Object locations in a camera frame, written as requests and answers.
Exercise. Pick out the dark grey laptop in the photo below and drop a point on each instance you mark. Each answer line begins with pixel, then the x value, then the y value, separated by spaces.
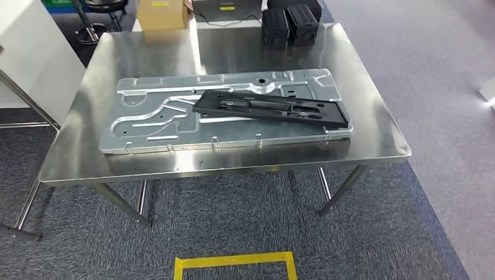
pixel 228 11

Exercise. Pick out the black round stool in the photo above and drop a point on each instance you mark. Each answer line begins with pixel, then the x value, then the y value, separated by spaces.
pixel 92 33

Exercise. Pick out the white cabinet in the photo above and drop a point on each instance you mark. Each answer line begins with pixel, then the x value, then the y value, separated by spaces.
pixel 35 50

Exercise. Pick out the green plastic crate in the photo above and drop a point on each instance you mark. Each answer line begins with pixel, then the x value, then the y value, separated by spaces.
pixel 56 3

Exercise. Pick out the brown cardboard box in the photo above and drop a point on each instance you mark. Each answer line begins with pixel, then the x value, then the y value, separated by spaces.
pixel 162 17

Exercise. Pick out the white panel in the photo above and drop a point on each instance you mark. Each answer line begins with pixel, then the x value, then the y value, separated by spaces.
pixel 488 90

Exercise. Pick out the black plastic frame part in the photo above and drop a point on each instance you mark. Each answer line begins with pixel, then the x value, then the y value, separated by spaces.
pixel 270 108

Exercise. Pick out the large stamped metal plate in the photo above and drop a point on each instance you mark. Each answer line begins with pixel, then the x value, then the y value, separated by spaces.
pixel 154 139

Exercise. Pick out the stainless steel workbench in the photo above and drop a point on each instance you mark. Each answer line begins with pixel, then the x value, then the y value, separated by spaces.
pixel 154 50

